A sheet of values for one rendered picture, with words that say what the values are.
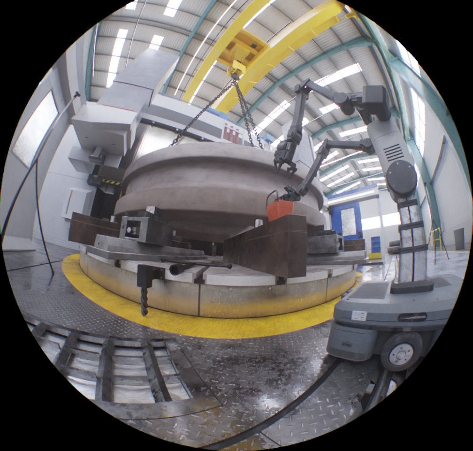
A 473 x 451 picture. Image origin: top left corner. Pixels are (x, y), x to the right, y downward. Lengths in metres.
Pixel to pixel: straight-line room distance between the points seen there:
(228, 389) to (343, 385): 0.36
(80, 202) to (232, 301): 3.94
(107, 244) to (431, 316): 1.60
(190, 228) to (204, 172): 4.17
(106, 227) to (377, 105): 2.79
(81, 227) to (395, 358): 2.78
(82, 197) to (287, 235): 4.20
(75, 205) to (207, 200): 3.46
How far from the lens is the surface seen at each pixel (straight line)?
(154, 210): 1.67
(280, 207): 1.10
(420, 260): 0.79
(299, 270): 0.99
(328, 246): 2.05
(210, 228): 6.17
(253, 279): 1.06
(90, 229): 2.43
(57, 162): 5.58
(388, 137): 0.88
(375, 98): 0.83
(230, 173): 1.95
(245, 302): 1.11
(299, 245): 0.98
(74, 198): 4.43
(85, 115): 3.44
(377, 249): 9.75
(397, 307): 0.63
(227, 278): 1.03
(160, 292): 1.17
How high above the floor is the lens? 0.44
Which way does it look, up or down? 14 degrees up
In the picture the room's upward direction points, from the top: 3 degrees clockwise
